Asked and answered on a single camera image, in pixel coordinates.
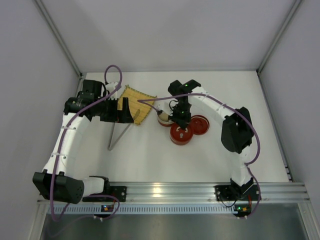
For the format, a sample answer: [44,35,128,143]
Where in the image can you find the metal tongs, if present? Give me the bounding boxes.
[107,122,134,151]

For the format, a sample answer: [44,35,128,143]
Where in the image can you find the red lid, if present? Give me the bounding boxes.
[169,123,194,146]
[189,115,210,136]

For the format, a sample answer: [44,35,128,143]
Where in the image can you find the steel red bowl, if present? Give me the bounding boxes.
[157,111,174,127]

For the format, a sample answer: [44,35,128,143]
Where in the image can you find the round white bun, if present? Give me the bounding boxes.
[158,112,170,122]

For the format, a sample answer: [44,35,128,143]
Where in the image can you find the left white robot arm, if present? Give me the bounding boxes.
[32,79,134,204]

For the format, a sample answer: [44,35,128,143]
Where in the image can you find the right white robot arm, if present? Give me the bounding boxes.
[168,79,261,195]

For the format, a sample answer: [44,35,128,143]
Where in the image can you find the bamboo mat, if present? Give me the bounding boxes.
[117,85,157,126]

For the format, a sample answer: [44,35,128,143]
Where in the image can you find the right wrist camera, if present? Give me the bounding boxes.
[156,101,172,115]

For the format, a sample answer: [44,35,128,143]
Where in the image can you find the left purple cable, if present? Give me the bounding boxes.
[48,64,123,222]

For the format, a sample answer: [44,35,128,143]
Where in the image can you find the purple cable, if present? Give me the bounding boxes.
[48,64,123,222]
[137,92,262,218]

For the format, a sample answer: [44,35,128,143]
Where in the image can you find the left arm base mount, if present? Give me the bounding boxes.
[82,185,127,203]

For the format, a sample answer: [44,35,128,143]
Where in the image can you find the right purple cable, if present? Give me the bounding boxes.
[137,92,262,218]

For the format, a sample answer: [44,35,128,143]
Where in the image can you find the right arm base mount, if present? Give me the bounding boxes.
[214,184,261,203]

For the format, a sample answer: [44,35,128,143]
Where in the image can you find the slotted cable duct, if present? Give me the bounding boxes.
[46,205,238,215]

